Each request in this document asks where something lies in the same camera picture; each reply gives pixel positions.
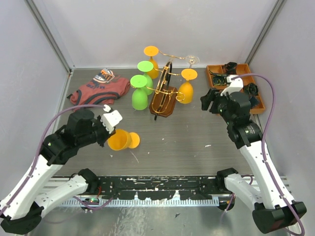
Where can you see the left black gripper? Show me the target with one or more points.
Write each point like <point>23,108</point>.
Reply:
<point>108,134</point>

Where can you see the orange goblet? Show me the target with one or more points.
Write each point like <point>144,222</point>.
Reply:
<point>152,51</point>
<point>185,91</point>
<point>122,140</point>

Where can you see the grey cable duct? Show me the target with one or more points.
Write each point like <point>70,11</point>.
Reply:
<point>175,202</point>

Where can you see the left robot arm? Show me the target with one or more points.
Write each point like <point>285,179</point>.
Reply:
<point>24,207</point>

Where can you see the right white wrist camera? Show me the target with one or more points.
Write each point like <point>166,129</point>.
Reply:
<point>232,86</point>

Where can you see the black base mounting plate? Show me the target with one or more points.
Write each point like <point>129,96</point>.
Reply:
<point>158,187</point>

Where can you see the green goblet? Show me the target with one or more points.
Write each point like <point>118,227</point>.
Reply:
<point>139,98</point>
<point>145,67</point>

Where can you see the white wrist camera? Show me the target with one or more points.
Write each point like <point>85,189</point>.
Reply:
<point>232,86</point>
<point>110,118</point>

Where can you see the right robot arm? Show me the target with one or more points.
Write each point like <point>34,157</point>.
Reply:
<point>272,205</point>

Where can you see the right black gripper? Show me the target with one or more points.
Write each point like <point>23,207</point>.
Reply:
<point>213,95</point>

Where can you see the red cloth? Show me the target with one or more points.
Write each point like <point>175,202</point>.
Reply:
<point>104,88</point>

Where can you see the wooden compartment tray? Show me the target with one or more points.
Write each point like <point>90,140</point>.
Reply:
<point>239,75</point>

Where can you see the black rolled item in tray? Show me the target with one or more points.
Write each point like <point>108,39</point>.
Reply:
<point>251,89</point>

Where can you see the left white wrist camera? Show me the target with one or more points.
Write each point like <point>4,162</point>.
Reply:
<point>110,118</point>

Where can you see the clear wine glass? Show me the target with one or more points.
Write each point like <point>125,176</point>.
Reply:
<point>192,60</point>

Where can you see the gold wine glass rack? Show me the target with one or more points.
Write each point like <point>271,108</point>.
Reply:
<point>164,99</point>

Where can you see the green goblet front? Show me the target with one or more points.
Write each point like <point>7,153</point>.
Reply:
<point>145,67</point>

